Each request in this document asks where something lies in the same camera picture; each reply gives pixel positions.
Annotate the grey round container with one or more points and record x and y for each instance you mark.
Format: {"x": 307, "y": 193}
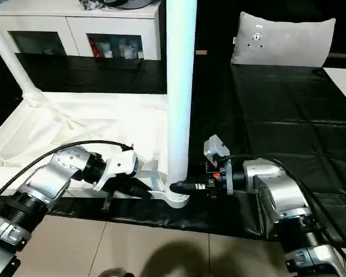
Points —
{"x": 132, "y": 3}

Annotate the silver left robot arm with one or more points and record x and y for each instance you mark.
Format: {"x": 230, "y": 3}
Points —
{"x": 46, "y": 179}

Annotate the grey cushion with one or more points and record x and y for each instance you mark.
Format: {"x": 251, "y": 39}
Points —
{"x": 282, "y": 43}

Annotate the white cabinet with glass doors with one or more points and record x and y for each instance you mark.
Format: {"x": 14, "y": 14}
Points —
{"x": 46, "y": 20}

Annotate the dark rounded robot body part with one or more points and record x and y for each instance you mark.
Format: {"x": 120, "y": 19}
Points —
{"x": 114, "y": 272}

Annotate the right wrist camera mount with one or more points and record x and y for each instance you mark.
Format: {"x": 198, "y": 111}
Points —
{"x": 214, "y": 147}

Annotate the white plastic table top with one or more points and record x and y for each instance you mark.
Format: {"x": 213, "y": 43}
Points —
{"x": 75, "y": 115}

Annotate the black box with gold label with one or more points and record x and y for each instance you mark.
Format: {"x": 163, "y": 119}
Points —
{"x": 213, "y": 29}

